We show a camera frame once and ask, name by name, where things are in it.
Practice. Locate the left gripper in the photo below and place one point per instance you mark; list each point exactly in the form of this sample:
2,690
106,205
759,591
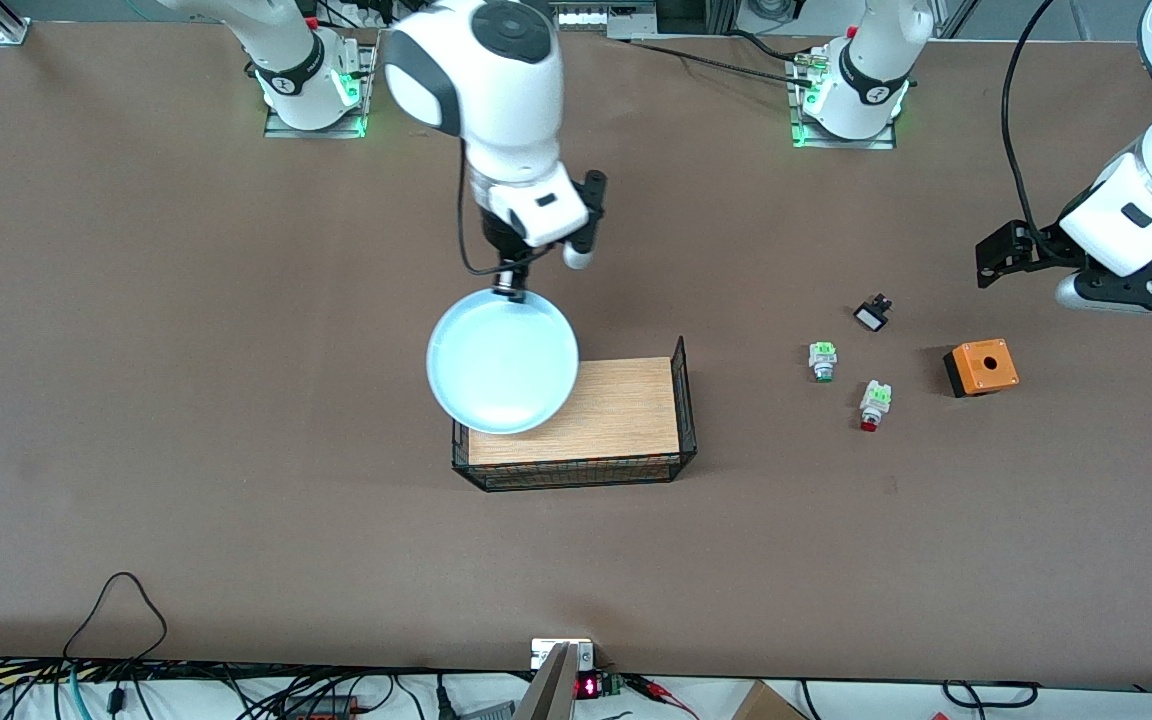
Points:
1034,250

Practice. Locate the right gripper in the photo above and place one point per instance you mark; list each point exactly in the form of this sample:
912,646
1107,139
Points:
506,246

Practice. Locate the light blue round plate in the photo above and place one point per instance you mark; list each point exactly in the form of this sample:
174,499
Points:
501,365

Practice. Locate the red push button switch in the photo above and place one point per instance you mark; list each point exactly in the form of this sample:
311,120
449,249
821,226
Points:
874,400

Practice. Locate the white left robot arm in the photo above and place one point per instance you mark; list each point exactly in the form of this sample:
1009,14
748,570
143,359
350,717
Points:
876,60

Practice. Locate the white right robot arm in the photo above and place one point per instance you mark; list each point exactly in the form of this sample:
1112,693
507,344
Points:
496,90

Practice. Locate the black square white-faced button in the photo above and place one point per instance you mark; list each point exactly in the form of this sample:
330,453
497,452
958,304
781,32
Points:
871,318

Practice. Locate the wooden board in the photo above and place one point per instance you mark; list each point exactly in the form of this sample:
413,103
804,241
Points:
626,410

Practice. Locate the white power strip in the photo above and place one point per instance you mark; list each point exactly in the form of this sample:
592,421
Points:
586,15

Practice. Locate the red digit display module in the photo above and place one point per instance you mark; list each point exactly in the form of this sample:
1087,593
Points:
586,687

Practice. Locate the grey aluminium profile bar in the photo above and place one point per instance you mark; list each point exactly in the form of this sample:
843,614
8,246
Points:
551,695

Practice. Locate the black orange power strip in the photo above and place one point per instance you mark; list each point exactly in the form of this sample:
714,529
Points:
326,710

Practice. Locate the brown cardboard box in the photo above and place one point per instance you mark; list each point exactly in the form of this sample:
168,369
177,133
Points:
761,705

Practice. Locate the orange push button enclosure box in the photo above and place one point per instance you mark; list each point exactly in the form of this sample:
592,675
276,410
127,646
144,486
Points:
986,372

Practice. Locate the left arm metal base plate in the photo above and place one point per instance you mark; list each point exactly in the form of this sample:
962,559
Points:
846,143

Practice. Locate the green push button switch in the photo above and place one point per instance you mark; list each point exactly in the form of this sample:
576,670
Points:
822,355

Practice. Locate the small silver metal bracket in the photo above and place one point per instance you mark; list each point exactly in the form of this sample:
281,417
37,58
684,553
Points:
541,655

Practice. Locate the aluminium frame profile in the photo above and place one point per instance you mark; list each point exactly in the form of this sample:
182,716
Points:
8,28

